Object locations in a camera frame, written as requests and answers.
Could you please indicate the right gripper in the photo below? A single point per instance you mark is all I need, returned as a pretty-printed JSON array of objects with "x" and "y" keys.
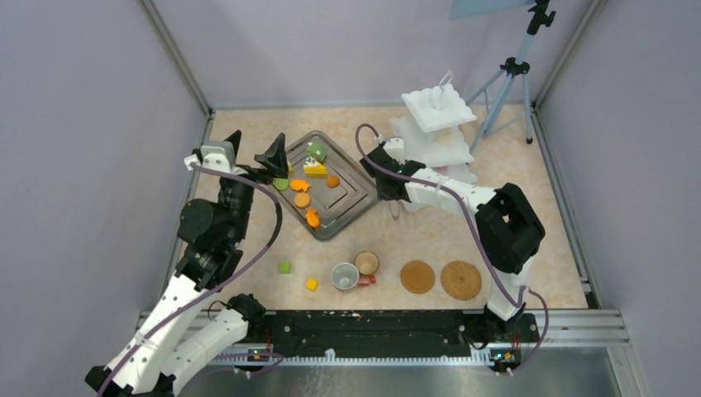
[{"x": 380, "y": 194}]

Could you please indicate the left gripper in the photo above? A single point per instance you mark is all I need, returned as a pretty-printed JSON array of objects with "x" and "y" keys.
[{"x": 275, "y": 158}]

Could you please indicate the orange flower cookie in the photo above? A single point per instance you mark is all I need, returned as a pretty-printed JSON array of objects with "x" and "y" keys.
[{"x": 299, "y": 185}]

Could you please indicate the brown round cookie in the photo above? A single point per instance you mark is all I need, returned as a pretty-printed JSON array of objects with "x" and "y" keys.
[{"x": 333, "y": 181}]

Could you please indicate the yellow cheese cake wedge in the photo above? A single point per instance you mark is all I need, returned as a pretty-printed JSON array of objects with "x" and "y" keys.
[{"x": 314, "y": 168}]

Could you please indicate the green cake cube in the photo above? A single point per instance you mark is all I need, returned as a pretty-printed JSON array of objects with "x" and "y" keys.
[{"x": 316, "y": 151}]

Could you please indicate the orange bear cookie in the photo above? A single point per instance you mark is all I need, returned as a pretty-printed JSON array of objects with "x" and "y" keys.
[{"x": 312, "y": 218}]

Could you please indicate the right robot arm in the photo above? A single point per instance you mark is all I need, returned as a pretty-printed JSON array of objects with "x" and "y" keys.
[{"x": 504, "y": 225}]

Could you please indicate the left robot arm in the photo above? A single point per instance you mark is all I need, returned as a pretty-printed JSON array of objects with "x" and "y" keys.
[{"x": 159, "y": 360}]

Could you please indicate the green macaron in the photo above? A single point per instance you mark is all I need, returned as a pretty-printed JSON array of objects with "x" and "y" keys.
[{"x": 281, "y": 184}]

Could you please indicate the white three-tier serving stand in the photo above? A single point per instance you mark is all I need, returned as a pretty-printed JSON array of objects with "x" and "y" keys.
[{"x": 431, "y": 131}]

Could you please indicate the silver metal tray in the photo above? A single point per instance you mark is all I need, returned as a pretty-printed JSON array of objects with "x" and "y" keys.
[{"x": 338, "y": 207}]

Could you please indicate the orange round macaron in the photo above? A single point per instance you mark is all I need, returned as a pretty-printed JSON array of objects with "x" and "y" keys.
[{"x": 302, "y": 200}]

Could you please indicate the smooth brown round coaster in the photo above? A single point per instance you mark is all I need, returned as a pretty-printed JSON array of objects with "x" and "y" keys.
[{"x": 417, "y": 277}]

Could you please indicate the grey-white cup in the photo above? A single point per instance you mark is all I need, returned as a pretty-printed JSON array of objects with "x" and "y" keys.
[{"x": 345, "y": 276}]

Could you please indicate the ribbed brown round coaster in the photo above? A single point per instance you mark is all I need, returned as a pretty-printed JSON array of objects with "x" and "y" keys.
[{"x": 461, "y": 280}]

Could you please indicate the yellow cube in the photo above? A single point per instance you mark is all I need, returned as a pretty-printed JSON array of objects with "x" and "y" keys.
[{"x": 312, "y": 284}]

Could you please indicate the light blue tripod stand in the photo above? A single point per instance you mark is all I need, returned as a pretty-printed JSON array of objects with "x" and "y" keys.
[{"x": 496, "y": 90}]

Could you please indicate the brown cup with red handle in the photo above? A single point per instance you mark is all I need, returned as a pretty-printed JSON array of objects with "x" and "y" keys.
[{"x": 367, "y": 264}]

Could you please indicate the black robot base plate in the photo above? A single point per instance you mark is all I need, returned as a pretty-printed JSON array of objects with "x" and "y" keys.
[{"x": 389, "y": 333}]

